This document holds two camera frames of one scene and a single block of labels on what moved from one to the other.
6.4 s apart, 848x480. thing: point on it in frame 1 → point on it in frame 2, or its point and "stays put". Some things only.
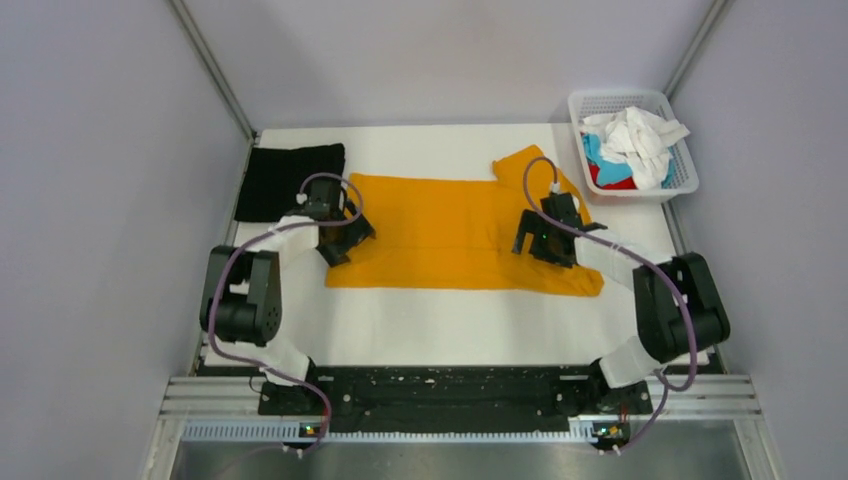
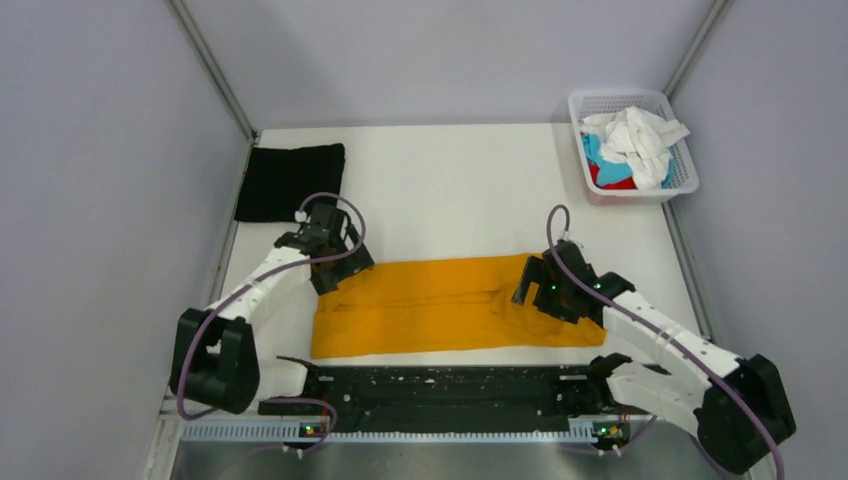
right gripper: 530,224 → 537,270
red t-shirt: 623,184 stays put
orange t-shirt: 458,233 → 435,306
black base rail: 451,397 stays put
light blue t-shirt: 611,170 stays put
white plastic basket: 685,178 stays put
